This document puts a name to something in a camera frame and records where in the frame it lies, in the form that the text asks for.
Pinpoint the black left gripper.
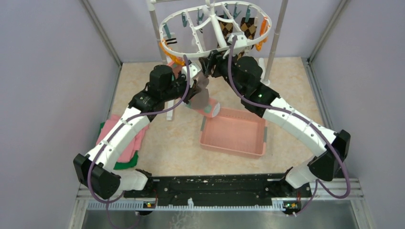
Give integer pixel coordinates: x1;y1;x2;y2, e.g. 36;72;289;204
161;70;201;104

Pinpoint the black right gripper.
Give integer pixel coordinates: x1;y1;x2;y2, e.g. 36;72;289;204
199;47;245;97

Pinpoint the grey red striped sock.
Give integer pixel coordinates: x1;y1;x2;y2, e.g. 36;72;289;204
189;73;209;110

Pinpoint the pink dotted sock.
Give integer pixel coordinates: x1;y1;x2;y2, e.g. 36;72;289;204
166;61;221;121

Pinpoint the white oval clip hanger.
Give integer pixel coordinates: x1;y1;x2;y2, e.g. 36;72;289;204
157;0;272;61

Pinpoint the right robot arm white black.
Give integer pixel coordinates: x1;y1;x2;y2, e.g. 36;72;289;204
199;52;351;197

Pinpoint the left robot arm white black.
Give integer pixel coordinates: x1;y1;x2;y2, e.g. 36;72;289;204
73;63;202;204

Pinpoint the brown argyle sock left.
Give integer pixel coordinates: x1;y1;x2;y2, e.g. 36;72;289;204
219;21;234;46

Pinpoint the brown argyle sock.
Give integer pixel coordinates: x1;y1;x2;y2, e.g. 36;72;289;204
219;21;234;46
240;17;257;40

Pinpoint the white black striped sock rear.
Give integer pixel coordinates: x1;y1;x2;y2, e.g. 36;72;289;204
164;37;178;47

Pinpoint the brown argyle sock right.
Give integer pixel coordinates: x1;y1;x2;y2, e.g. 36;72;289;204
240;17;257;40

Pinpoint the pink plastic basket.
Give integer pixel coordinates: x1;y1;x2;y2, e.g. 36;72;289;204
200;108;267;159

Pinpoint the pink folded cloth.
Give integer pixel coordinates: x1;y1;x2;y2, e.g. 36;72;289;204
96;114;149;169

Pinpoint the white drying rack stand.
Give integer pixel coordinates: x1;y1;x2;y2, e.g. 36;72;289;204
146;0;289;121

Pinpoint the green folded cloth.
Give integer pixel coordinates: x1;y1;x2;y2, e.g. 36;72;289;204
96;120;139;170

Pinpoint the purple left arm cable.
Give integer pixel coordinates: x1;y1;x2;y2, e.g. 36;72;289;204
87;54;192;229

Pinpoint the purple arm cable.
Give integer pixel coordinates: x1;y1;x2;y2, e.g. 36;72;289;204
227;35;351;217
87;54;192;229

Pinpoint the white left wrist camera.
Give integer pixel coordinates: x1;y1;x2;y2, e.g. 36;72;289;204
181;62;202;80

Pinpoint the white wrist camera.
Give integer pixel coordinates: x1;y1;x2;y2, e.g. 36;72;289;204
181;62;202;80
226;33;254;55

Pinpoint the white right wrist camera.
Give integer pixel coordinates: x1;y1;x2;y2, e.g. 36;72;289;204
226;33;254;55

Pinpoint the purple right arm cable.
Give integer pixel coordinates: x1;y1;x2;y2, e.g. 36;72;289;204
227;35;351;217

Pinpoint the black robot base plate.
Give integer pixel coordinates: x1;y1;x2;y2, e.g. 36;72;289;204
124;173;312;215

